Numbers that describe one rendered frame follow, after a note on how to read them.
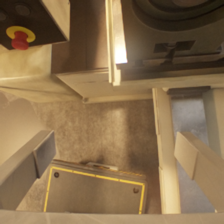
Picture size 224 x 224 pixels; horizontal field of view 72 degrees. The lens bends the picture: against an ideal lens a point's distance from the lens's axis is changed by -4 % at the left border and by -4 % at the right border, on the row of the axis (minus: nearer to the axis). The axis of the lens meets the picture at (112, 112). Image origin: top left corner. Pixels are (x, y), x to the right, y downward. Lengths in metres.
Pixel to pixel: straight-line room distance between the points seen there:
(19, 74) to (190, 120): 0.95
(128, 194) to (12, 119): 1.31
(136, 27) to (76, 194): 1.08
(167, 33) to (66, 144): 1.33
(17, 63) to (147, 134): 1.09
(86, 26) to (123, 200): 1.09
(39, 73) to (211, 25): 0.88
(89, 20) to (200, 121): 0.80
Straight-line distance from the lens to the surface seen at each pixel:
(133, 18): 0.32
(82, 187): 1.19
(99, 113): 1.45
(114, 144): 1.42
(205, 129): 0.73
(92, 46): 0.96
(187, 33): 0.39
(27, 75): 1.07
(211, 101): 0.79
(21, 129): 1.78
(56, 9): 0.35
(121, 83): 0.52
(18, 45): 0.37
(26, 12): 0.33
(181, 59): 0.48
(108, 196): 1.17
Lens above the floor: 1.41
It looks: 79 degrees down
